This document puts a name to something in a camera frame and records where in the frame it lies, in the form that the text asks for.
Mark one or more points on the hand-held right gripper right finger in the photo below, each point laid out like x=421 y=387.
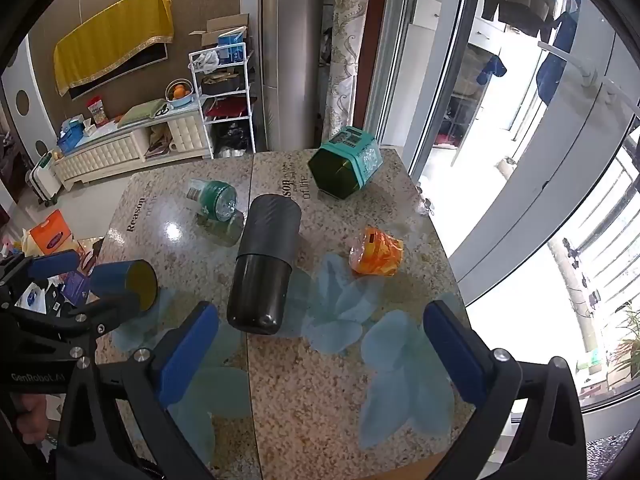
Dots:
x=455 y=355

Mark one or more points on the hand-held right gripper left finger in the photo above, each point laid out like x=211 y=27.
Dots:
x=187 y=355

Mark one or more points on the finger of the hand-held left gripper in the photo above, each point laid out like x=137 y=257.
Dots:
x=115 y=307
x=52 y=265

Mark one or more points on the blue cup with yellow inside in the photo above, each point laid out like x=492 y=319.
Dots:
x=135 y=285

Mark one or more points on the black tumbler cup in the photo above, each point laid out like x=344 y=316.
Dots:
x=265 y=260

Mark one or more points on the person's left hand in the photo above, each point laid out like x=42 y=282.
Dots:
x=35 y=417

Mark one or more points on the orange paper bag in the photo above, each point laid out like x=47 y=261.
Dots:
x=50 y=232

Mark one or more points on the white suitcase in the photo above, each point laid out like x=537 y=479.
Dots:
x=45 y=180

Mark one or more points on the blue tissue box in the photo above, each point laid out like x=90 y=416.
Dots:
x=69 y=137

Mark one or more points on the orange snack packet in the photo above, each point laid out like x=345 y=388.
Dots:
x=377 y=250

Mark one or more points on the white cabinet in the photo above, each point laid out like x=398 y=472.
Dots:
x=125 y=147

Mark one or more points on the plastic bottle with green label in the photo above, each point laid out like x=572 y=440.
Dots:
x=217 y=200

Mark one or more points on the red snack packet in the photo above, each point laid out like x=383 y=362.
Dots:
x=97 y=110

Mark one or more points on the green plant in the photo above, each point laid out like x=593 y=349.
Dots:
x=627 y=345

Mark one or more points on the green cushion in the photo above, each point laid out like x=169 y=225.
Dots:
x=142 y=112

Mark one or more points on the black plastic bag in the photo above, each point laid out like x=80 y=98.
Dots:
x=231 y=140

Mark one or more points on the black television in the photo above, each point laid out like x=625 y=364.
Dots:
x=125 y=65

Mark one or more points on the bowl of oranges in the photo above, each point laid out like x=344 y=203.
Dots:
x=180 y=94

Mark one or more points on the teal hexagonal tin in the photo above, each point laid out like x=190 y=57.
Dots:
x=345 y=165

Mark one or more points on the white metal shelf rack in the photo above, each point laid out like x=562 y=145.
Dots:
x=225 y=100

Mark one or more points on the yellow cloth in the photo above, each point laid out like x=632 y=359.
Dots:
x=110 y=35

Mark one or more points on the white plastic bag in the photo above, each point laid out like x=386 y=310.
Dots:
x=206 y=61

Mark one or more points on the blue and white box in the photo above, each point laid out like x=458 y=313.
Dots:
x=231 y=47

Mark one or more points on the small hanging blue cloth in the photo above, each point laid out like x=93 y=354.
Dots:
x=490 y=70

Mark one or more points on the open cardboard box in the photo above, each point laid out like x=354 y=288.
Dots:
x=220 y=27

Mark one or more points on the silver standing air conditioner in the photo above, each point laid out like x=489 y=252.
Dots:
x=292 y=55

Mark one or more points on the hanging dark blue garment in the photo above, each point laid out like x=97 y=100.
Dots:
x=557 y=55

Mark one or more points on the patterned curtain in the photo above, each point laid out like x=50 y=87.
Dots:
x=347 y=45

